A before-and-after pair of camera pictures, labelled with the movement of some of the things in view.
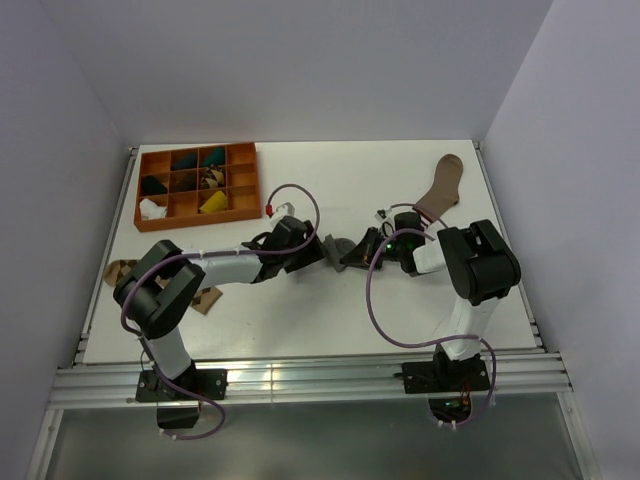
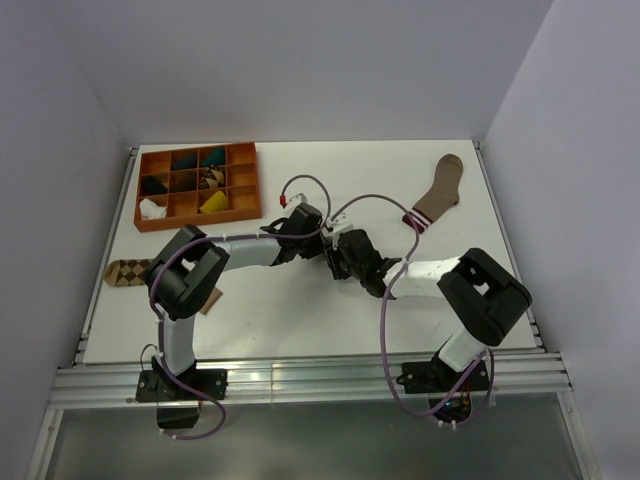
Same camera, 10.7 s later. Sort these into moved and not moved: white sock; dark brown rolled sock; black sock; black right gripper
Moved: black right gripper
Not moved: black sock; white sock; dark brown rolled sock
